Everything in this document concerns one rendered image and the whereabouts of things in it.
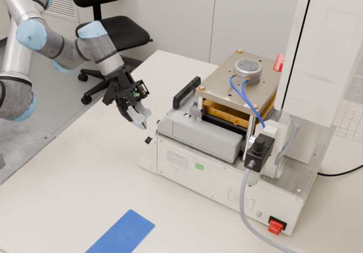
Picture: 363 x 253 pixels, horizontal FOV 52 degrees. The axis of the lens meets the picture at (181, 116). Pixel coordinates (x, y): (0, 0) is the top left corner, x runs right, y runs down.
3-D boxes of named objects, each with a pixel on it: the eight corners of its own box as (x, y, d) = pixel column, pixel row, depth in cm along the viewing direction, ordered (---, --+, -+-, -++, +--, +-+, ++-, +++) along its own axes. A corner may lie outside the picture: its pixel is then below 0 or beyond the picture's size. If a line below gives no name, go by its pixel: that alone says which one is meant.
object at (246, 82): (305, 97, 115) (316, 60, 107) (270, 157, 93) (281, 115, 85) (233, 73, 124) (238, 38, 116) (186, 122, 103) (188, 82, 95)
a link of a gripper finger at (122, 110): (130, 124, 117) (115, 99, 114) (127, 124, 118) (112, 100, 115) (139, 115, 120) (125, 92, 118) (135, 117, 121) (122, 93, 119)
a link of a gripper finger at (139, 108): (155, 126, 118) (141, 101, 116) (142, 130, 122) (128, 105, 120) (160, 121, 121) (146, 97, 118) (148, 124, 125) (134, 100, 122)
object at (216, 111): (279, 99, 116) (286, 73, 110) (252, 139, 101) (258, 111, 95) (229, 82, 123) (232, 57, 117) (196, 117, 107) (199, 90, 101)
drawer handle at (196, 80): (200, 86, 126) (201, 77, 124) (177, 109, 116) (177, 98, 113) (195, 85, 127) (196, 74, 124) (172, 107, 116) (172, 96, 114)
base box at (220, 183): (320, 166, 130) (334, 128, 119) (286, 248, 104) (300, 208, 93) (186, 114, 150) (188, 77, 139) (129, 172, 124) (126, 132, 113)
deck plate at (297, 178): (336, 127, 119) (337, 125, 118) (305, 201, 95) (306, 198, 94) (207, 83, 137) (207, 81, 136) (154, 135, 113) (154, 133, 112)
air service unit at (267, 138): (271, 164, 98) (283, 119, 89) (250, 201, 88) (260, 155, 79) (253, 156, 100) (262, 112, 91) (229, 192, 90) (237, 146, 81)
